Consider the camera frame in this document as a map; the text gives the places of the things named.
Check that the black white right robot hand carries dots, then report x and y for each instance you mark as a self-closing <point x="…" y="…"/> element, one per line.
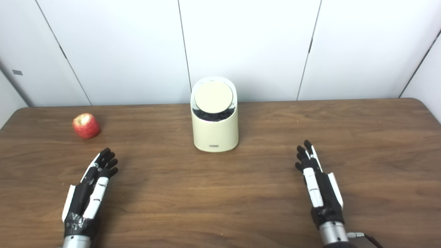
<point x="327" y="199"/>

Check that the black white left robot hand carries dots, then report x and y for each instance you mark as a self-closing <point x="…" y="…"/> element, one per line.
<point x="81" y="199"/>

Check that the red apple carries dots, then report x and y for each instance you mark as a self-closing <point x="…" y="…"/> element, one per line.
<point x="86" y="126"/>

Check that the cream-colored bin body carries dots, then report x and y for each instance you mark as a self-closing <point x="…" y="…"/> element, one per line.
<point x="215" y="134"/>

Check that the cream round bin lid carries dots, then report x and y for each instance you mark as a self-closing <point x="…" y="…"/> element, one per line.
<point x="213" y="96"/>

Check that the black bin liner bag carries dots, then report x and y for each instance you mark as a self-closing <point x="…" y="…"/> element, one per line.
<point x="213" y="116"/>

